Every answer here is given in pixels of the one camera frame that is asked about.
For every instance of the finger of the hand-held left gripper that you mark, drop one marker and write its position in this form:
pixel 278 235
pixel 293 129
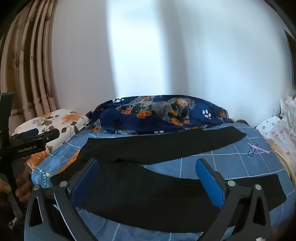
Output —
pixel 49 136

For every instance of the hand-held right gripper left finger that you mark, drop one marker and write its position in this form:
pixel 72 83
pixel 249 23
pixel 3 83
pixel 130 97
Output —
pixel 84 183

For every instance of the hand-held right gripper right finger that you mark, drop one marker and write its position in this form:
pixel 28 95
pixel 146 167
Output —
pixel 209 183

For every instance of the black pants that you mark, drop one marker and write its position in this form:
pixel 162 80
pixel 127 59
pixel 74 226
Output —
pixel 150 148

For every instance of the person's left hand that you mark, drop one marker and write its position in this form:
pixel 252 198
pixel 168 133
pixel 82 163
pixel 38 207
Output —
pixel 24 187

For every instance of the white orange floral pillow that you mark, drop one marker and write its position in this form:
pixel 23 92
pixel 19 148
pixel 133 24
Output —
pixel 57 120

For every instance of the blue checked bed sheet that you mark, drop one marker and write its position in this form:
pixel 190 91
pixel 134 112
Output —
pixel 242 166

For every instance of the beige pleated curtain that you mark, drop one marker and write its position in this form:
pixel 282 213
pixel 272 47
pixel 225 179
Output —
pixel 34 69

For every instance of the white triangle patterned cloth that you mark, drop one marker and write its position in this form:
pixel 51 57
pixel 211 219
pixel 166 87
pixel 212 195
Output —
pixel 275 132

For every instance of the navy dog printed blanket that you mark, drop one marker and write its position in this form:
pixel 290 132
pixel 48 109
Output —
pixel 138 118

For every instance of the white pink floral cloth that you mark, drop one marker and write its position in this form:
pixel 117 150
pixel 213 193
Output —
pixel 289 109

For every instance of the dark framed object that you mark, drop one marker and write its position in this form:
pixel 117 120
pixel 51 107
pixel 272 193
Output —
pixel 291 51

